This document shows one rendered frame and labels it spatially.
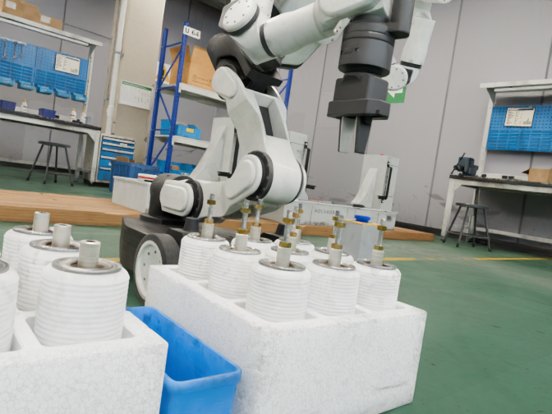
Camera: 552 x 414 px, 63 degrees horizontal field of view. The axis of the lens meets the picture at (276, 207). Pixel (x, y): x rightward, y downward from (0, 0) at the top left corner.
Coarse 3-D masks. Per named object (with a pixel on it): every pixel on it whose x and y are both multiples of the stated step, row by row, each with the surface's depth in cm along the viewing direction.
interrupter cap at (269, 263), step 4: (260, 260) 71; (264, 260) 72; (268, 260) 72; (272, 260) 73; (260, 264) 70; (264, 264) 69; (268, 264) 68; (272, 264) 69; (292, 264) 72; (296, 264) 72; (300, 264) 73; (272, 268) 68; (276, 268) 68; (280, 268) 68; (284, 268) 68; (288, 268) 69; (292, 268) 69; (296, 268) 69; (300, 268) 70; (304, 268) 70
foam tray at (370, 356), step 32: (160, 288) 86; (192, 288) 77; (192, 320) 76; (224, 320) 69; (256, 320) 65; (320, 320) 69; (352, 320) 72; (384, 320) 77; (416, 320) 84; (224, 352) 68; (256, 352) 62; (288, 352) 64; (320, 352) 68; (352, 352) 73; (384, 352) 79; (416, 352) 85; (256, 384) 62; (288, 384) 65; (320, 384) 69; (352, 384) 74; (384, 384) 80
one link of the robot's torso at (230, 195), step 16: (240, 160) 127; (256, 160) 122; (240, 176) 125; (256, 176) 121; (304, 176) 132; (208, 192) 145; (224, 192) 132; (240, 192) 125; (192, 208) 147; (224, 208) 135; (240, 208) 133; (272, 208) 138
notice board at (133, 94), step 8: (128, 88) 672; (136, 88) 680; (144, 88) 687; (152, 88) 695; (120, 96) 665; (128, 96) 674; (136, 96) 682; (144, 96) 689; (128, 104) 675; (136, 104) 683; (144, 104) 691
